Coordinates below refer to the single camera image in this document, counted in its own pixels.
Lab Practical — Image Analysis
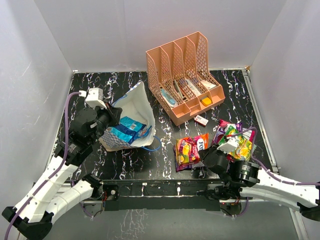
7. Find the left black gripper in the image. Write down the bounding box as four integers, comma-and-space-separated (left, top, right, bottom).
89, 100, 123, 145

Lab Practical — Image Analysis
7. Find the blue checkered paper bag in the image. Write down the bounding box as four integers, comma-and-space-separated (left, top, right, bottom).
99, 81, 162, 152

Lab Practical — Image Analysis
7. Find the green yellow snack packet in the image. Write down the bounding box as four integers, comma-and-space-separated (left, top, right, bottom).
218, 128, 252, 161

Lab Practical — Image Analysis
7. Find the orange pink fruit snack packet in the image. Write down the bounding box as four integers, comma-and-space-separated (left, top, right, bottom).
175, 133, 209, 167

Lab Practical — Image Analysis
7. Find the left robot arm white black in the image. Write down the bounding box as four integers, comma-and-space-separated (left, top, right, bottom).
1, 106, 123, 240

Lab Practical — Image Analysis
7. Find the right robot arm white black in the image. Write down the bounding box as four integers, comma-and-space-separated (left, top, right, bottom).
199, 145, 320, 221

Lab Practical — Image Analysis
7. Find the large blue snack bag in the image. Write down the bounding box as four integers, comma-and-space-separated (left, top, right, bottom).
108, 116, 152, 144

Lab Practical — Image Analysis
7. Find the small red white box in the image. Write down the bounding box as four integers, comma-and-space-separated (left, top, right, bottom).
194, 115, 209, 127

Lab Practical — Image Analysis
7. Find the blue white item in organizer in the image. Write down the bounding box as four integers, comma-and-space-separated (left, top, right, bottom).
160, 88, 178, 108

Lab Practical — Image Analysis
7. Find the yellow item in organizer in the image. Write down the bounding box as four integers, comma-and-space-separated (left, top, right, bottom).
200, 96, 212, 107

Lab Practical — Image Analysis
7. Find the striped packet in organizer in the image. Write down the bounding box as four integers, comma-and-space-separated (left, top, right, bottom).
179, 78, 202, 98

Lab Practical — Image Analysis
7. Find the orange plastic file organizer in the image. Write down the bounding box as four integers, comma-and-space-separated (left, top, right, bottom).
146, 31, 226, 126

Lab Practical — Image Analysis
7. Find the white packet in organizer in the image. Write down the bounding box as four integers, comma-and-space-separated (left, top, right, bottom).
201, 80, 216, 90

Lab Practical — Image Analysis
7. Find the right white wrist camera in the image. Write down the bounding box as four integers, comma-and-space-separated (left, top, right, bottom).
217, 138, 239, 154

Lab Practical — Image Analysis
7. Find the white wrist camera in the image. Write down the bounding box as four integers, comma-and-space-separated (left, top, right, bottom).
85, 87, 106, 109
217, 138, 239, 154

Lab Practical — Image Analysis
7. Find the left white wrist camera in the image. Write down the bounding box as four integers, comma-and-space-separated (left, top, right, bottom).
85, 87, 106, 109

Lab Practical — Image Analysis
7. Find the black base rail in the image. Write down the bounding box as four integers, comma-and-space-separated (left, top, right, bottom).
74, 178, 253, 212

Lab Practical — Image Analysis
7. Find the aluminium frame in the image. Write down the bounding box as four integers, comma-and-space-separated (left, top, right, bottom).
18, 67, 308, 240

